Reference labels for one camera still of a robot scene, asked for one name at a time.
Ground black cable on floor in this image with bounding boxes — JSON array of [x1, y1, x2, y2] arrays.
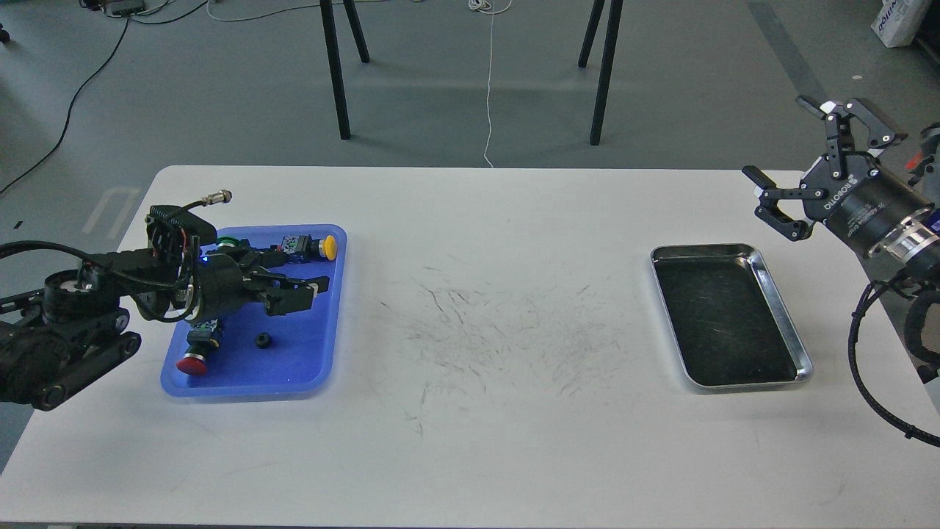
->
[[0, 0, 210, 198]]

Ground small black gear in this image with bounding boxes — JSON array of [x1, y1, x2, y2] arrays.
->
[[254, 332, 273, 350]]

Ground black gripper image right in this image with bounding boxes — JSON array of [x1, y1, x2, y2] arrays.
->
[[742, 95, 933, 258]]

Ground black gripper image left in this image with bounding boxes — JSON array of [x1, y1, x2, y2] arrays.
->
[[187, 247, 330, 325]]

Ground white cord on floor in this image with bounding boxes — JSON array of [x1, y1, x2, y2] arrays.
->
[[467, 0, 513, 168]]

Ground black table legs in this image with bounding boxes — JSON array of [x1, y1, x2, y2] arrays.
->
[[319, 0, 371, 140], [577, 1, 624, 146]]

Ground black table legs left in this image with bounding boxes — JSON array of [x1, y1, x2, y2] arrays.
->
[[319, 0, 371, 140]]

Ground blue plastic tray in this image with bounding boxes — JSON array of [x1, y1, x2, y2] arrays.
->
[[160, 224, 348, 400]]

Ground black table legs right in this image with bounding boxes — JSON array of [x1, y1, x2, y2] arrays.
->
[[577, 1, 624, 146]]

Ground red push button switch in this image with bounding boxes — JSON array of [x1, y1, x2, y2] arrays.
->
[[176, 318, 224, 376]]

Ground silver metal tray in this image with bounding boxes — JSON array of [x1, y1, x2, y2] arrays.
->
[[649, 243, 814, 394]]

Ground yellow push button switch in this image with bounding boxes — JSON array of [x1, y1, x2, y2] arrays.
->
[[271, 234, 339, 262]]

